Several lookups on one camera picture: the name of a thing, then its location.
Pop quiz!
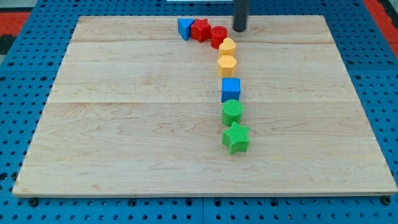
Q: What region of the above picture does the blue triangle block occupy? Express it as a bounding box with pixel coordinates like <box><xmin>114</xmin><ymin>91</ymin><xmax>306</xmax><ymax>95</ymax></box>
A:
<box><xmin>177</xmin><ymin>18</ymin><xmax>195</xmax><ymax>40</ymax></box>

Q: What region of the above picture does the green star block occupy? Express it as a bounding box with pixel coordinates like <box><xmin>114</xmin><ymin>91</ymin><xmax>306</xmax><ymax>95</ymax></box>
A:
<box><xmin>222</xmin><ymin>122</ymin><xmax>250</xmax><ymax>154</ymax></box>

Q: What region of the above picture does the red star block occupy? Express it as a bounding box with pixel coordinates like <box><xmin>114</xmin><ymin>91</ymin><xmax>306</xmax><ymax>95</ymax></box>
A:
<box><xmin>191</xmin><ymin>19</ymin><xmax>211</xmax><ymax>42</ymax></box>

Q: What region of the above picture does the yellow heart block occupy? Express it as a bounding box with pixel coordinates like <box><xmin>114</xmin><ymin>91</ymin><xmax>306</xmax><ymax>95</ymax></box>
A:
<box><xmin>218</xmin><ymin>37</ymin><xmax>236</xmax><ymax>58</ymax></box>

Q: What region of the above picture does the green cylinder block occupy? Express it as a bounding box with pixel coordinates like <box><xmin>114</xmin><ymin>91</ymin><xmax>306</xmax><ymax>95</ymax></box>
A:
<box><xmin>221</xmin><ymin>100</ymin><xmax>244</xmax><ymax>126</ymax></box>

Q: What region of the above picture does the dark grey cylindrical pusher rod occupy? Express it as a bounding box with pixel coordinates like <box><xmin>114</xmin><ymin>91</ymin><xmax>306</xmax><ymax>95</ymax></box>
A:
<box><xmin>233</xmin><ymin>0</ymin><xmax>250</xmax><ymax>32</ymax></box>

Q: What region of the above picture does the red cylinder block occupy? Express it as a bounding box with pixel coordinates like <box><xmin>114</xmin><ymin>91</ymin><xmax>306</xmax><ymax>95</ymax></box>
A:
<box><xmin>210</xmin><ymin>26</ymin><xmax>228</xmax><ymax>49</ymax></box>

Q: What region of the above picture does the light wooden board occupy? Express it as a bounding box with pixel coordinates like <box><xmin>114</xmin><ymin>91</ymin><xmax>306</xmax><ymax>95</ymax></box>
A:
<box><xmin>12</xmin><ymin>16</ymin><xmax>397</xmax><ymax>198</ymax></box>

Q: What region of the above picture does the blue cube block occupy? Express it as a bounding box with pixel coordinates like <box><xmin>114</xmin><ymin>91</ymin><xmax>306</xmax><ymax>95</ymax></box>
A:
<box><xmin>221</xmin><ymin>78</ymin><xmax>241</xmax><ymax>103</ymax></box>

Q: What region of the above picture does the yellow hexagon block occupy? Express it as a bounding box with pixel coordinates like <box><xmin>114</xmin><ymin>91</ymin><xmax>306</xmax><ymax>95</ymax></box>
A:
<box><xmin>217</xmin><ymin>55</ymin><xmax>238</xmax><ymax>78</ymax></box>

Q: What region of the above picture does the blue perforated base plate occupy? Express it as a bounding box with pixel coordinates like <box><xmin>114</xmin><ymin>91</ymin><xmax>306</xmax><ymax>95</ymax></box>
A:
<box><xmin>1</xmin><ymin>1</ymin><xmax>397</xmax><ymax>223</ymax></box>

